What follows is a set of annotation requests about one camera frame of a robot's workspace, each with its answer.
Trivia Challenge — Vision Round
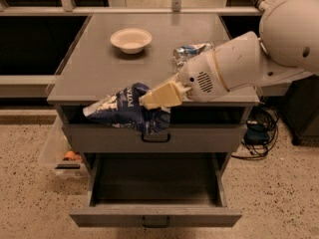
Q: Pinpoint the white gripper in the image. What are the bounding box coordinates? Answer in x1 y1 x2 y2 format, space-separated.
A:
139 50 229 110

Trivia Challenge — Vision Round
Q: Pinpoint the blue chip bag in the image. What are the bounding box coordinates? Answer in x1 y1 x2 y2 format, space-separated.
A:
83 83 170 135

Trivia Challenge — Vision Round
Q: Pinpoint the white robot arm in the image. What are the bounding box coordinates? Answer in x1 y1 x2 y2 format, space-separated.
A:
140 0 319 110

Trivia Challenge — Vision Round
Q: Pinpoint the closed upper grey drawer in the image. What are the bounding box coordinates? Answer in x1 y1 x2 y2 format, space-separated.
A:
63 124 246 153

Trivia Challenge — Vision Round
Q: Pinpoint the grey drawer cabinet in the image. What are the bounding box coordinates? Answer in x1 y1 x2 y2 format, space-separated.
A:
48 14 258 167

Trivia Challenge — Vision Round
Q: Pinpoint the open lower grey drawer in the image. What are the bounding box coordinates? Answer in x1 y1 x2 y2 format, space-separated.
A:
70 153 242 228

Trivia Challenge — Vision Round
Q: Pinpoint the crushed silver blue can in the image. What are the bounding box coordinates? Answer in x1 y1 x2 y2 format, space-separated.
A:
172 41 213 71

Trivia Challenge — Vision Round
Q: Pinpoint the white paper bowl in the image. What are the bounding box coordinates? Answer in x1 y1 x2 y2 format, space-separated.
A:
110 28 153 55

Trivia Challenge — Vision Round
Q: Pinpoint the dark blue box on floor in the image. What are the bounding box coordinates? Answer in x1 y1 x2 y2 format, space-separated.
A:
244 123 270 145

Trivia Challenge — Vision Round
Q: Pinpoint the orange fruit in bin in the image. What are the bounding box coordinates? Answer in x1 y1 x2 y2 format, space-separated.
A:
64 150 82 161

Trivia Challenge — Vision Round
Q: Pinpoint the clear plastic storage bin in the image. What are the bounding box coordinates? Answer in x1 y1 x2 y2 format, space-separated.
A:
38 117 89 178

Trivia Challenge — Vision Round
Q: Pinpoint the black cable bundle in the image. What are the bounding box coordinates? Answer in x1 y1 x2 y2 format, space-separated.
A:
231 105 280 161

